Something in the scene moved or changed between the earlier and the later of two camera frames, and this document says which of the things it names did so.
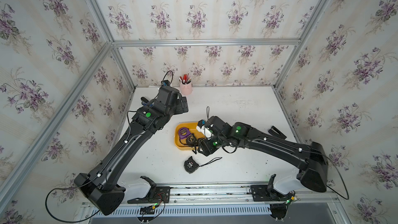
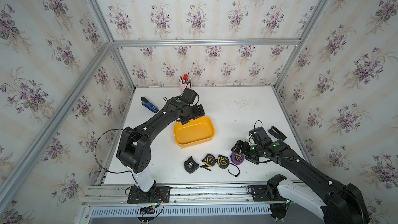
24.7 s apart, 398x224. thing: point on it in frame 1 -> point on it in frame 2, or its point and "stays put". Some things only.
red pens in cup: (185, 80) stays put
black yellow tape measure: (191, 140) -> (224, 163)
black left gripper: (180, 109) -> (197, 113)
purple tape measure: (183, 133) -> (237, 158)
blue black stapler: (144, 101) stays put
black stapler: (274, 131) stays put
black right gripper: (203, 147) -> (243, 144)
